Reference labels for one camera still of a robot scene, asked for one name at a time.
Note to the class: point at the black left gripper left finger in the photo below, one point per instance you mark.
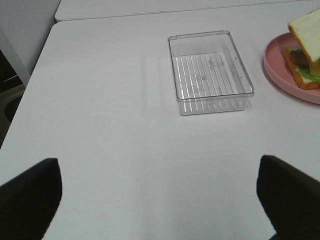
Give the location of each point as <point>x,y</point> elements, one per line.
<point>29,201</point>

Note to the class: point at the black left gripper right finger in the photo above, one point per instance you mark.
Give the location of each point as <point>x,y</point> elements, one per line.
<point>290,199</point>

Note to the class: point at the green lettuce leaf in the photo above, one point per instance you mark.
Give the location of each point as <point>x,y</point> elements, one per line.
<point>298,71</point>

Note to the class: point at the long bacon strip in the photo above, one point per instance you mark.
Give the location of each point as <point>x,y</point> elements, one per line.
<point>298,58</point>

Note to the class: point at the pink round plate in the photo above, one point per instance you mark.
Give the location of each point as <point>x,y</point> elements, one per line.
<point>278,70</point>

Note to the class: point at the clear left plastic tray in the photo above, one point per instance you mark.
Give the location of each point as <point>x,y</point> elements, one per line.
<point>209,74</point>

